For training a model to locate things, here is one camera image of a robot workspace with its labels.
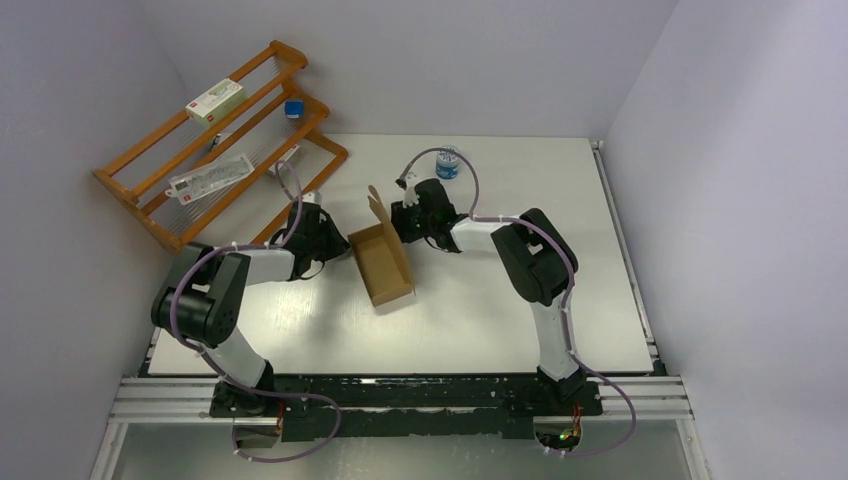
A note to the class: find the blue white round jar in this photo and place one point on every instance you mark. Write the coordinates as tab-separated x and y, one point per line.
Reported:
447	162

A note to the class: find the orange wooden rack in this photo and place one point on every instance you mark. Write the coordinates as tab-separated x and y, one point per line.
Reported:
254	208

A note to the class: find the brown cardboard box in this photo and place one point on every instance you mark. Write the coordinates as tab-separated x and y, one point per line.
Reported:
380	256

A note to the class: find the small grey white box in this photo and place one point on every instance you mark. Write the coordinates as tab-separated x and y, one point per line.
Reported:
292	156

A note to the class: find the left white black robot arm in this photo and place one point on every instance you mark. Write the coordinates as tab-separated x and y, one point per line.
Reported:
200	299

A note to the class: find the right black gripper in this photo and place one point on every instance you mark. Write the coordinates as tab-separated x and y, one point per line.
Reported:
397	217

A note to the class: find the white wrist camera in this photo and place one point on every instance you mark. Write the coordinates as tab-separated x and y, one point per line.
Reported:
408	184
312	197

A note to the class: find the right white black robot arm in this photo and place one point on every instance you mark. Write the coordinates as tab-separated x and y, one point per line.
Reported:
539	263

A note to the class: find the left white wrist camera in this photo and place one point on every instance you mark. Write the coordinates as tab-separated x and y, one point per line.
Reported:
312	197

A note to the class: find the small blue cube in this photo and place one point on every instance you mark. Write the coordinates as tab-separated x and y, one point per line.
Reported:
294	109

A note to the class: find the clear plastic packet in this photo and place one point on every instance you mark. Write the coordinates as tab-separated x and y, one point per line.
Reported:
208	179

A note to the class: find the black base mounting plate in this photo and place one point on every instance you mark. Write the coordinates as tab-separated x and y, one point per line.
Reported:
310	407

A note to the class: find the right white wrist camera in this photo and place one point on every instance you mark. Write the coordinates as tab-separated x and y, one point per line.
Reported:
408	184

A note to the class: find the aluminium frame rails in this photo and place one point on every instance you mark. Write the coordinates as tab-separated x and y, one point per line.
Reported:
464	316

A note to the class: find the green white carton box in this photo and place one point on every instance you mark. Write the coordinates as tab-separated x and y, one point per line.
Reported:
217	102

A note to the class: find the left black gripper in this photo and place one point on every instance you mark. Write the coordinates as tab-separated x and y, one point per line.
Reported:
339	243

